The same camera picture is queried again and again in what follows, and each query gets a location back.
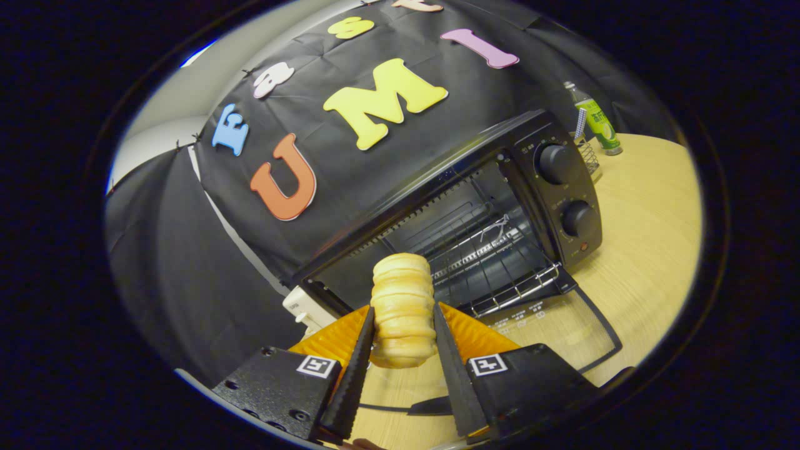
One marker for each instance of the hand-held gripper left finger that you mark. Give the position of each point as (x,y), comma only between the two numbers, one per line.
(356,375)

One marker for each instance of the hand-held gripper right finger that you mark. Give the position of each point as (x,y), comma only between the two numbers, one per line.
(453,375)

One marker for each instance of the yellow bread roll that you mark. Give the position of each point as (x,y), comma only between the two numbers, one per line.
(403,306)

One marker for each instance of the black toaster oven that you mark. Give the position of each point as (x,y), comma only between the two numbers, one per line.
(562,187)

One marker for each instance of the white pop-up toaster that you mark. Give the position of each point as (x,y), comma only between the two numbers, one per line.
(303,309)

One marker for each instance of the striped straw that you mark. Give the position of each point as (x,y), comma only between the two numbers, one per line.
(580,122)

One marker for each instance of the green drink bottle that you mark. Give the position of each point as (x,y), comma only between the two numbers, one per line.
(599,122)

